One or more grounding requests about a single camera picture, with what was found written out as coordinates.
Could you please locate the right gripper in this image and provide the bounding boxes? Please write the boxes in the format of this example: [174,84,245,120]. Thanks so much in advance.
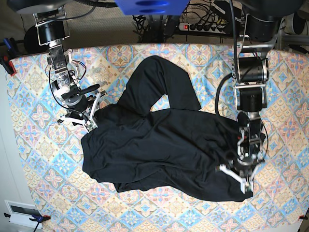
[64,94,95,116]

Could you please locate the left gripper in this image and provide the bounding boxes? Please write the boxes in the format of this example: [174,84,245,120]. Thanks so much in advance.
[229,156,260,178]

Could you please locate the black t-shirt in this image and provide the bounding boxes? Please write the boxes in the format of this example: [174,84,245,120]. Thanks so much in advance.
[81,56,253,202]

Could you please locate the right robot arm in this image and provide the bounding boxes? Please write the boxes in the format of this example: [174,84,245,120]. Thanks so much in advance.
[7,0,102,123]

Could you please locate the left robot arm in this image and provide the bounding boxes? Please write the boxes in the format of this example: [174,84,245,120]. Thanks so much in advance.
[215,0,304,183]

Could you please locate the round black speaker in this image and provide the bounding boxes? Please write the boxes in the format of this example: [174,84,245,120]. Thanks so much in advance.
[24,26,49,54]

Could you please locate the blue table clamp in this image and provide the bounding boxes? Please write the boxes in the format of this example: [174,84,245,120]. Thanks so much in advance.
[0,38,17,76]

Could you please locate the patterned tablecloth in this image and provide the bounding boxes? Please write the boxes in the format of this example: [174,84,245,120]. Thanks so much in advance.
[5,50,309,232]

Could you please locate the black orange bottom clamp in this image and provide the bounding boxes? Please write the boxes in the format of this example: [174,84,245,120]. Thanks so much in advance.
[3,213,51,232]

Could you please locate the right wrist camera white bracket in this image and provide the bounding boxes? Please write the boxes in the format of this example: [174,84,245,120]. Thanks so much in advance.
[57,90,106,132]

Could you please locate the tangled black cables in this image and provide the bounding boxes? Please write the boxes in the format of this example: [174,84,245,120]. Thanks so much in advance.
[131,13,181,44]

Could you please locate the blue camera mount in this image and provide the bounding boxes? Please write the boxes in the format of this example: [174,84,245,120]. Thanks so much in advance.
[114,0,190,15]

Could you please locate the white wall outlet box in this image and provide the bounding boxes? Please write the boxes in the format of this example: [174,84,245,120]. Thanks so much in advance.
[4,200,40,229]

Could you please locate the white power strip red switch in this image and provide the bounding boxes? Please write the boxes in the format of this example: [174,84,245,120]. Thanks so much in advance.
[178,23,226,34]

